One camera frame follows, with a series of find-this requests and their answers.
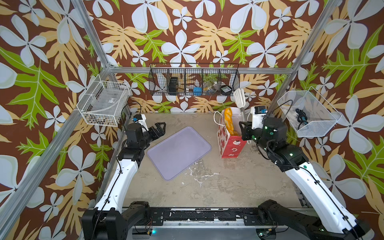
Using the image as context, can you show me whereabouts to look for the steel tongs cream tips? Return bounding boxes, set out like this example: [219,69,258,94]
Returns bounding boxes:
[233,89,255,122]

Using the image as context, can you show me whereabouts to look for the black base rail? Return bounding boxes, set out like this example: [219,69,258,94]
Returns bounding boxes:
[86,199,325,240]

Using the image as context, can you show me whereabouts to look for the long twisted bread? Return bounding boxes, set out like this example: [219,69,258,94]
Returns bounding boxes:
[224,108,238,136]

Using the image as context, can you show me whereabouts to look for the clear glass bowl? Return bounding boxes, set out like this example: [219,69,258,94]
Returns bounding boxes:
[203,80,220,95]

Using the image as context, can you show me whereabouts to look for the black cable in basket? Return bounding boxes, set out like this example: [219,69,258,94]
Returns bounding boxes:
[294,108,309,125]

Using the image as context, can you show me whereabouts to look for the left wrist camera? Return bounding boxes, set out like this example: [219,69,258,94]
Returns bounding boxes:
[133,114,148,132]

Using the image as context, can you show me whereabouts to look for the red white paper bag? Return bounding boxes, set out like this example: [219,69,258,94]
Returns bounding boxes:
[214,107,247,159]

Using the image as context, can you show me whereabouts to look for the black round container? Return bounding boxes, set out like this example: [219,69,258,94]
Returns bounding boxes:
[220,85,233,95]

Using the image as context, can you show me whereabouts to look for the white wire basket left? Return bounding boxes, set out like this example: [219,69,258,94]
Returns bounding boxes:
[79,76,130,127]

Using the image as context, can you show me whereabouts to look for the aluminium frame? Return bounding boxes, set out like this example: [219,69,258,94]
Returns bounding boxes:
[1,1,326,239]

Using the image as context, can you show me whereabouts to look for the lavender tray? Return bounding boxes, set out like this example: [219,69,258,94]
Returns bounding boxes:
[147,127,212,181]

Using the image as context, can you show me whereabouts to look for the blue box in basket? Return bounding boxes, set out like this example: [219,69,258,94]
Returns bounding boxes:
[193,87,203,96]

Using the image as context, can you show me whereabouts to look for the white mesh basket right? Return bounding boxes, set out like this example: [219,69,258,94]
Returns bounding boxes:
[277,87,342,138]

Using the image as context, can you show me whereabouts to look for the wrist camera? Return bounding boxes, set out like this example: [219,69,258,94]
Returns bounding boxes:
[133,114,148,132]
[251,106,268,130]

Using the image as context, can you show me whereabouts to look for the black wire basket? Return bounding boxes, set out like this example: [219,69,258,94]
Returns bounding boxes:
[148,63,240,97]

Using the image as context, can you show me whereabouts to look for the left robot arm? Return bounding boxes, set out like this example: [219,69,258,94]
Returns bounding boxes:
[82,120,166,240]

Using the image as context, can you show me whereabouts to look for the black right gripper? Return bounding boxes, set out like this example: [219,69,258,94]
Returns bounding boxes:
[240,120,276,157]

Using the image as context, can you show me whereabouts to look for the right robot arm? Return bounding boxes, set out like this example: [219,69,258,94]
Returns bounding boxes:
[239,118,373,240]

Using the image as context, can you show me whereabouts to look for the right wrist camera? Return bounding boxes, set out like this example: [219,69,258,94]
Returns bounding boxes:
[251,106,268,130]

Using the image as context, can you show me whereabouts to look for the black box in basket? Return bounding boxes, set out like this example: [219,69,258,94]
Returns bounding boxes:
[168,77,179,95]

